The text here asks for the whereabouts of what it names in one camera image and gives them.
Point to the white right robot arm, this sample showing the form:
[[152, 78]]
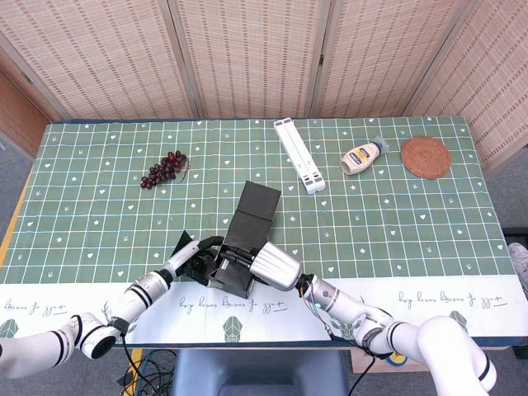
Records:
[[346, 305]]

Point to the black folding cardboard box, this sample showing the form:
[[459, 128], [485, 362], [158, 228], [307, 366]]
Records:
[[251, 222]]

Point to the round woven brown coaster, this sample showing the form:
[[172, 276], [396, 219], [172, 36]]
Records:
[[425, 157]]

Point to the bamboo folding screen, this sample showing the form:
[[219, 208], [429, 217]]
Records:
[[247, 53]]

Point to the orange brown wooden door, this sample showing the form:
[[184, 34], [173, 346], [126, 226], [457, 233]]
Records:
[[16, 119]]

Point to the grey white shoe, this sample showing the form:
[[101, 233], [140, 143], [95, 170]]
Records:
[[520, 257]]

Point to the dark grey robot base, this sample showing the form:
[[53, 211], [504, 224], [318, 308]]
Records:
[[260, 371]]

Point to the green grid tablecloth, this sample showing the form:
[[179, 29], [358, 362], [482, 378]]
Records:
[[103, 227]]

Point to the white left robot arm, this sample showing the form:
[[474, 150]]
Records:
[[136, 295]]

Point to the mayonnaise squeeze bottle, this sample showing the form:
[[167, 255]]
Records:
[[359, 158]]

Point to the white folding stand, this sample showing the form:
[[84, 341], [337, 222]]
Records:
[[299, 154]]

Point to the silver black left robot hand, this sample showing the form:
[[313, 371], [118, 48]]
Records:
[[185, 257]]

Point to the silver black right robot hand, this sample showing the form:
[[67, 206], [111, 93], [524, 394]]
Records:
[[276, 266]]

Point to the dark red grape bunch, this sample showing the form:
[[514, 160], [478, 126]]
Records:
[[163, 169]]

